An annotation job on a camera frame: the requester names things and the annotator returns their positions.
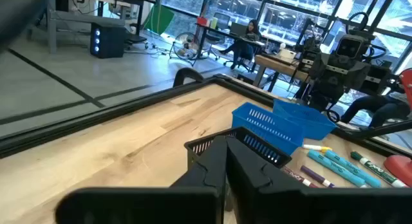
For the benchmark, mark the black computer tower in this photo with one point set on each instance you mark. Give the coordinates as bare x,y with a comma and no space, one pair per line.
107,40

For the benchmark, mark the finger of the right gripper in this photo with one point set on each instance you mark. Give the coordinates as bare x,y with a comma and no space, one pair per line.
335,104
318,101

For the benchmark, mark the blue slotted plastic basket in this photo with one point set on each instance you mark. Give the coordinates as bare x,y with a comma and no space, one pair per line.
309,127
244,121

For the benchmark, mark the maroon Expo marker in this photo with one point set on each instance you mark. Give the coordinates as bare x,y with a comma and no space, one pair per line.
297,177

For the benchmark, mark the black slotted plastic basket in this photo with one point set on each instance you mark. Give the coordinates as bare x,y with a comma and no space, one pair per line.
268,143

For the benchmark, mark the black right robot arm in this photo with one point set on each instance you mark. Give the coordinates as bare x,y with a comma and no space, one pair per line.
383,89

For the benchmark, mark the black desk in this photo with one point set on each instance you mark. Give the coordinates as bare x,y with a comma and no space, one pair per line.
225,33

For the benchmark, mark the floor fan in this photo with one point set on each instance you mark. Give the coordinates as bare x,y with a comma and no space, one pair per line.
186,45

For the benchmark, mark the purple marker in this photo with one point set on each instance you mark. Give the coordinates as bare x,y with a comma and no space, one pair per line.
313,174

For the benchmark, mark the wooden desk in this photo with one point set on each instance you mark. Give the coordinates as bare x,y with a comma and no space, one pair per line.
277,64

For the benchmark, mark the black office chair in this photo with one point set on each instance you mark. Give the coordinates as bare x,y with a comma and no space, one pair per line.
222,22

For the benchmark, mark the laptop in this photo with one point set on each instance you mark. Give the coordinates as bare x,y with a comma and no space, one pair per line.
238,29

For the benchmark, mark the yellow highlighter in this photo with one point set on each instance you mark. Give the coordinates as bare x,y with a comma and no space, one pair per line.
313,147

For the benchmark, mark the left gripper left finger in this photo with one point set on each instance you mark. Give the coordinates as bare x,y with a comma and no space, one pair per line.
180,204

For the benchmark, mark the markers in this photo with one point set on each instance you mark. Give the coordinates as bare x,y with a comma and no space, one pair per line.
376,169

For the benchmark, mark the green board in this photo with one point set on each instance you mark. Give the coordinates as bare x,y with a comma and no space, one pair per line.
159,19

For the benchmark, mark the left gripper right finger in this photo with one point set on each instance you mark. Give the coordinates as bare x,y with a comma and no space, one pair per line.
289,204

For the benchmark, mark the black metal table frame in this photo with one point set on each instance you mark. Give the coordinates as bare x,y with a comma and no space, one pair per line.
96,116

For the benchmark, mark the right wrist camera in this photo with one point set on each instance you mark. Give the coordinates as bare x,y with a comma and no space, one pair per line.
350,47

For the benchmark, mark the person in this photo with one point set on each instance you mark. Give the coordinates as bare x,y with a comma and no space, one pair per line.
248,40
380,108

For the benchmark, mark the gray metal desk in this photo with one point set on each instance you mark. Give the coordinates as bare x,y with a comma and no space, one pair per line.
83,19

